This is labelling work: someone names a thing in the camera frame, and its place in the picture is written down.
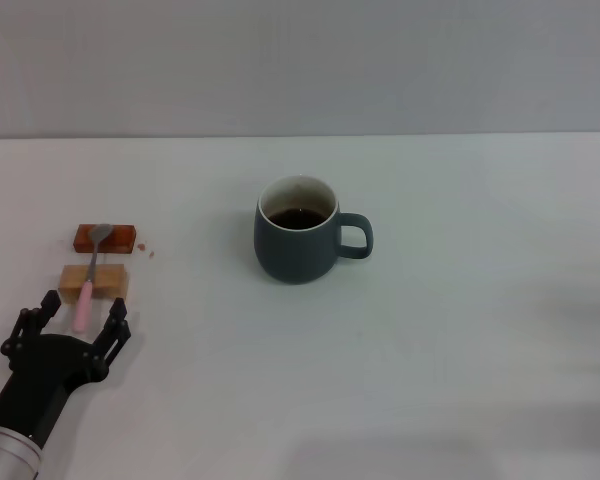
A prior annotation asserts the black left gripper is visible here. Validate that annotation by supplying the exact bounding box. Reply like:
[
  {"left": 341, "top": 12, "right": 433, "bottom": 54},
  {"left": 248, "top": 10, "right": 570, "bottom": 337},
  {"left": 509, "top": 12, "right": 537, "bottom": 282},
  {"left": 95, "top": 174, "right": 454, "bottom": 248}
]
[{"left": 0, "top": 291, "right": 132, "bottom": 449}]

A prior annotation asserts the pink handled metal spoon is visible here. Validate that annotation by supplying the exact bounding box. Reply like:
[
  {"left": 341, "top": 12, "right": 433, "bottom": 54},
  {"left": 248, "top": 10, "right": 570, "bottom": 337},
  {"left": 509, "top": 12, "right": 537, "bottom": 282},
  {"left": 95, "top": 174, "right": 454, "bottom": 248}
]
[{"left": 71, "top": 223, "right": 114, "bottom": 335}]

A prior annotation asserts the grey ceramic mug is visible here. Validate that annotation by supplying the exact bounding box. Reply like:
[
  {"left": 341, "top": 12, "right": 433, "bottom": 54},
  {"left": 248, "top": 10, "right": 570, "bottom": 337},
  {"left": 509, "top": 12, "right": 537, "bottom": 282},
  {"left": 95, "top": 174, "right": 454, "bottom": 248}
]
[{"left": 252, "top": 174, "right": 375, "bottom": 286}]

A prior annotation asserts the light wooden bridge block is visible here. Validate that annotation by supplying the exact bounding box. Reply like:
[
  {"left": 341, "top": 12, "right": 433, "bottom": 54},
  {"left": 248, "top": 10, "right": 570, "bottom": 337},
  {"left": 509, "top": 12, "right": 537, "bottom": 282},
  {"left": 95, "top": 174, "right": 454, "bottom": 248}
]
[{"left": 58, "top": 264, "right": 130, "bottom": 304}]

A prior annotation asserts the red-brown wooden block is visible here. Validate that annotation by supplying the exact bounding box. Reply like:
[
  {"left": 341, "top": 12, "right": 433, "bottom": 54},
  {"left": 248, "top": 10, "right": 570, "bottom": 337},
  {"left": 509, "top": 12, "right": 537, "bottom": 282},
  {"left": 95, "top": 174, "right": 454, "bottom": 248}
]
[{"left": 73, "top": 223, "right": 137, "bottom": 255}]

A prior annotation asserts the dark coffee liquid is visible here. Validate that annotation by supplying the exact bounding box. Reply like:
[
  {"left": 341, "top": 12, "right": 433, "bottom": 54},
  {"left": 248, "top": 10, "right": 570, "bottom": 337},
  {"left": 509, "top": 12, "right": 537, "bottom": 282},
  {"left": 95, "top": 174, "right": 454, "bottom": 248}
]
[{"left": 268, "top": 208, "right": 330, "bottom": 230}]

